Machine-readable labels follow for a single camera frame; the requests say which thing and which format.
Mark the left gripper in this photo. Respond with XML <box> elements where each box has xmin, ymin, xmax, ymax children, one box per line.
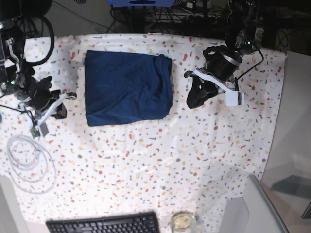
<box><xmin>184</xmin><ymin>68</ymin><xmax>244</xmax><ymax>109</ymax></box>

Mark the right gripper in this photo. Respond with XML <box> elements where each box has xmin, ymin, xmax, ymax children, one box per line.
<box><xmin>18</xmin><ymin>90</ymin><xmax>77</xmax><ymax>138</ymax></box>

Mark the dark blue t-shirt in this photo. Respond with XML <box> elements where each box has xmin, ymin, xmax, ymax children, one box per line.
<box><xmin>84</xmin><ymin>50</ymin><xmax>173</xmax><ymax>127</ymax></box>

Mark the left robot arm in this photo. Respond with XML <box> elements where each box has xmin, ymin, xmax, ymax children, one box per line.
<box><xmin>184</xmin><ymin>0</ymin><xmax>261</xmax><ymax>109</ymax></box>

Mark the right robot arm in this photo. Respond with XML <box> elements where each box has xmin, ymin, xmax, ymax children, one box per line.
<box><xmin>0</xmin><ymin>0</ymin><xmax>77</xmax><ymax>138</ymax></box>

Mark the terrazzo patterned tablecloth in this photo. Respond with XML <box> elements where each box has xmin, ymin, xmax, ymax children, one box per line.
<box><xmin>0</xmin><ymin>34</ymin><xmax>286</xmax><ymax>231</ymax></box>

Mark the black power strip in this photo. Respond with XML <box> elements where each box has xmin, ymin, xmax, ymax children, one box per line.
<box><xmin>144</xmin><ymin>12</ymin><xmax>228</xmax><ymax>26</ymax></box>

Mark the blue box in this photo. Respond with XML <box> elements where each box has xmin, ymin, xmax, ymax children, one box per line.
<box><xmin>107</xmin><ymin>0</ymin><xmax>183</xmax><ymax>7</ymax></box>

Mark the glass jar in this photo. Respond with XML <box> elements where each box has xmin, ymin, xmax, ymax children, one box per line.
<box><xmin>170</xmin><ymin>211</ymin><xmax>197</xmax><ymax>233</ymax></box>

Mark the black keyboard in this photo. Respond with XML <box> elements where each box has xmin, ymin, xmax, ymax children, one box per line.
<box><xmin>46</xmin><ymin>212</ymin><xmax>160</xmax><ymax>233</ymax></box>

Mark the coiled white cable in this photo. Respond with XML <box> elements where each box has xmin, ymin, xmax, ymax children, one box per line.
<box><xmin>6</xmin><ymin>135</ymin><xmax>58</xmax><ymax>194</ymax></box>

